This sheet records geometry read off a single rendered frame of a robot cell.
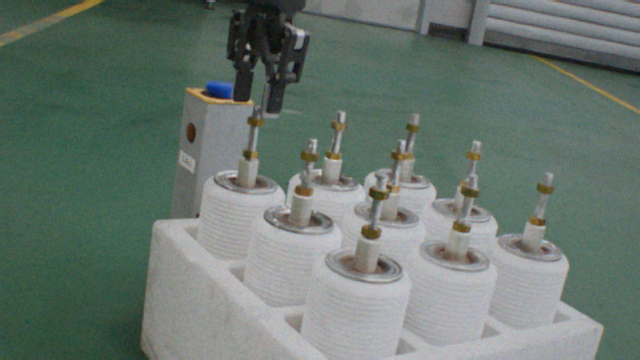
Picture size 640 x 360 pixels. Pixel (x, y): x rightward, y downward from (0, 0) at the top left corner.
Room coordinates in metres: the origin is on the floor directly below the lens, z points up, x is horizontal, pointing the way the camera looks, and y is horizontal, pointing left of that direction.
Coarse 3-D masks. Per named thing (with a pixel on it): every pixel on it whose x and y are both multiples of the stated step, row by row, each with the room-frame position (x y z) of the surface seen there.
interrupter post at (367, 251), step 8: (360, 240) 0.73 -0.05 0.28; (368, 240) 0.73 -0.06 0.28; (376, 240) 0.74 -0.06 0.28; (360, 248) 0.73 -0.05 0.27; (368, 248) 0.73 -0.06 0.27; (376, 248) 0.73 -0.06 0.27; (360, 256) 0.73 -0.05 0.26; (368, 256) 0.73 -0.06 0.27; (376, 256) 0.73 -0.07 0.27; (360, 264) 0.73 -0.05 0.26; (368, 264) 0.73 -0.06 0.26; (376, 264) 0.74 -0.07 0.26
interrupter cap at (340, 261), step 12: (336, 252) 0.76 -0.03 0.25; (348, 252) 0.76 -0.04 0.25; (336, 264) 0.73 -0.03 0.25; (348, 264) 0.74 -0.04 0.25; (384, 264) 0.75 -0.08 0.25; (396, 264) 0.75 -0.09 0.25; (348, 276) 0.71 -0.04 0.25; (360, 276) 0.71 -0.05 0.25; (372, 276) 0.71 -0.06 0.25; (384, 276) 0.72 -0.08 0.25; (396, 276) 0.72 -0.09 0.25
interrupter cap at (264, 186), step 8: (216, 176) 0.93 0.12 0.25; (224, 176) 0.94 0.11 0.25; (232, 176) 0.94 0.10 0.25; (264, 176) 0.96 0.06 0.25; (216, 184) 0.91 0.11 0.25; (224, 184) 0.90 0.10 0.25; (232, 184) 0.91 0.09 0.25; (256, 184) 0.94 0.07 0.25; (264, 184) 0.94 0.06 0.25; (272, 184) 0.94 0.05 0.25; (240, 192) 0.89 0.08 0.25; (248, 192) 0.89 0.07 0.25; (256, 192) 0.90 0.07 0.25; (264, 192) 0.90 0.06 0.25; (272, 192) 0.91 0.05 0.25
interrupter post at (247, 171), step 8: (240, 160) 0.93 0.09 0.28; (248, 160) 0.93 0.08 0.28; (256, 160) 0.93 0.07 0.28; (240, 168) 0.92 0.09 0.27; (248, 168) 0.92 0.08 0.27; (256, 168) 0.93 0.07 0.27; (240, 176) 0.92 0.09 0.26; (248, 176) 0.92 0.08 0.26; (256, 176) 0.93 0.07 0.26; (240, 184) 0.92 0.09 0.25; (248, 184) 0.92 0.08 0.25
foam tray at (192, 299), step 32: (160, 224) 0.94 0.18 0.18; (192, 224) 0.96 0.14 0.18; (160, 256) 0.92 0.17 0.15; (192, 256) 0.87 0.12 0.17; (160, 288) 0.91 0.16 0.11; (192, 288) 0.85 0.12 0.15; (224, 288) 0.79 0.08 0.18; (160, 320) 0.91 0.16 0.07; (192, 320) 0.84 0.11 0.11; (224, 320) 0.78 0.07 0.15; (256, 320) 0.74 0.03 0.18; (288, 320) 0.76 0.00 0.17; (576, 320) 0.87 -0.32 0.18; (160, 352) 0.90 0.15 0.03; (192, 352) 0.83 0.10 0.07; (224, 352) 0.78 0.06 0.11; (256, 352) 0.73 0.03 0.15; (288, 352) 0.69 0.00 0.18; (416, 352) 0.72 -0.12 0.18; (448, 352) 0.73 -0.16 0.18; (480, 352) 0.75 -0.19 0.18; (512, 352) 0.77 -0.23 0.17; (544, 352) 0.80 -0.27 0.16; (576, 352) 0.84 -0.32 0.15
